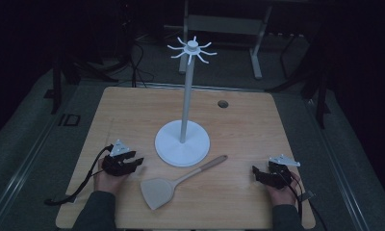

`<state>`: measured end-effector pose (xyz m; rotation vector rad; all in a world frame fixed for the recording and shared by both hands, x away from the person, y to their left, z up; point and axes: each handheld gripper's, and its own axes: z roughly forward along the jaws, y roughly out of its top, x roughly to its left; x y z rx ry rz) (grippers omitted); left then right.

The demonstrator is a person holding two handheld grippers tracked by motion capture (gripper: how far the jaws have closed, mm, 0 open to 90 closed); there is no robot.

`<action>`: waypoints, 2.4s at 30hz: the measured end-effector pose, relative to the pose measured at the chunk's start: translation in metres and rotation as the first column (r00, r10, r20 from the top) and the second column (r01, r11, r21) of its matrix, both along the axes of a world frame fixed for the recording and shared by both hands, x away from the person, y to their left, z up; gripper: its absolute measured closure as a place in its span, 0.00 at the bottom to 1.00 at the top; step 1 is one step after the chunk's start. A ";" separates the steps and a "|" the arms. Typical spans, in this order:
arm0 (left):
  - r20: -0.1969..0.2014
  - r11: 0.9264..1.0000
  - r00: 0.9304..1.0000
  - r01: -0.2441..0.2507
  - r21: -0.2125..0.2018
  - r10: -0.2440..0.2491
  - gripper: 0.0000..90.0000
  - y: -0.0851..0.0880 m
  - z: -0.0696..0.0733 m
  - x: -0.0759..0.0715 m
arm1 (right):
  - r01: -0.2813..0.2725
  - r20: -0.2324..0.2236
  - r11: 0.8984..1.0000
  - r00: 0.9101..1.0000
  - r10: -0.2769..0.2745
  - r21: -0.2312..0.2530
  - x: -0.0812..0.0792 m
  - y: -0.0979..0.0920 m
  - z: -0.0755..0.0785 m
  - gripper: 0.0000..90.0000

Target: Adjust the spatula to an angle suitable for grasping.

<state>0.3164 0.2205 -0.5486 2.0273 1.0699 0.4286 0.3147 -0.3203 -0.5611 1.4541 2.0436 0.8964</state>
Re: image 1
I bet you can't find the person's left hand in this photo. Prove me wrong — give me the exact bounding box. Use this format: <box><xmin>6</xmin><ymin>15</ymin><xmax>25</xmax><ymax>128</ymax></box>
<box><xmin>93</xmin><ymin>157</ymin><xmax>131</xmax><ymax>195</ymax></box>

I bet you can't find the dark tripod stand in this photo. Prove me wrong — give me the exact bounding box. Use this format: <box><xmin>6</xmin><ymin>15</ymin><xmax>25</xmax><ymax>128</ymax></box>
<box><xmin>266</xmin><ymin>30</ymin><xmax>333</xmax><ymax>130</ymax></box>
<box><xmin>42</xmin><ymin>44</ymin><xmax>119</xmax><ymax>116</ymax></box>

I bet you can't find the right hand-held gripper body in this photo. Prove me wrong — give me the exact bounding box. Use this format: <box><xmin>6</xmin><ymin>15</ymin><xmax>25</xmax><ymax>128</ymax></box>
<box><xmin>263</xmin><ymin>154</ymin><xmax>301</xmax><ymax>191</ymax></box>

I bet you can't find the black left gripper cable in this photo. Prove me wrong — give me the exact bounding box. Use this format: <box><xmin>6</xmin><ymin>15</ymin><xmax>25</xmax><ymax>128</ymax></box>
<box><xmin>43</xmin><ymin>143</ymin><xmax>115</xmax><ymax>207</ymax></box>

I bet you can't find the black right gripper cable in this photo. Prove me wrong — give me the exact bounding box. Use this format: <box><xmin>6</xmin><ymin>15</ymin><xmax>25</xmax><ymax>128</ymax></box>
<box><xmin>276</xmin><ymin>168</ymin><xmax>316</xmax><ymax>231</ymax></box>

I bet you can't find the white hook rack stand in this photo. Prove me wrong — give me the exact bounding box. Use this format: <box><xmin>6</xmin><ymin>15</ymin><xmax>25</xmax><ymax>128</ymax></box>
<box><xmin>154</xmin><ymin>35</ymin><xmax>218</xmax><ymax>168</ymax></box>

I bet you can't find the black floor cable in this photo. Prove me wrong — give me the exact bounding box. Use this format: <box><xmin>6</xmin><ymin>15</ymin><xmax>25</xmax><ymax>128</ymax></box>
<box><xmin>128</xmin><ymin>18</ymin><xmax>156</xmax><ymax>89</ymax></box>

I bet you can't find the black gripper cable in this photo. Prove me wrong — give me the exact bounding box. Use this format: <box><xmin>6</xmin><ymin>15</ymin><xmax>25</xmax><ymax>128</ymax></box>
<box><xmin>43</xmin><ymin>143</ymin><xmax>115</xmax><ymax>207</ymax></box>
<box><xmin>276</xmin><ymin>168</ymin><xmax>316</xmax><ymax>231</ymax></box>

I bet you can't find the person's right hand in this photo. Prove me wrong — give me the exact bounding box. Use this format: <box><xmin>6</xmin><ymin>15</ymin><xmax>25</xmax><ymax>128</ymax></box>
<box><xmin>265</xmin><ymin>170</ymin><xmax>302</xmax><ymax>207</ymax></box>

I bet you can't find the white metal desk frame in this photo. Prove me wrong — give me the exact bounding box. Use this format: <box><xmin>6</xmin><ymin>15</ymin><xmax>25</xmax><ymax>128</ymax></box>
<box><xmin>178</xmin><ymin>0</ymin><xmax>273</xmax><ymax>81</ymax></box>

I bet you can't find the grey spatula with wooden handle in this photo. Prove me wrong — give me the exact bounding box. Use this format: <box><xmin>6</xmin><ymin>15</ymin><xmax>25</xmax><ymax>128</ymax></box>
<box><xmin>140</xmin><ymin>154</ymin><xmax>229</xmax><ymax>211</ymax></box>

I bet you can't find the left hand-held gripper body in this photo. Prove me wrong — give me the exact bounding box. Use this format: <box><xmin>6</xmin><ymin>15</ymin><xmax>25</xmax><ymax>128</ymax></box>
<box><xmin>101</xmin><ymin>139</ymin><xmax>138</xmax><ymax>177</ymax></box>

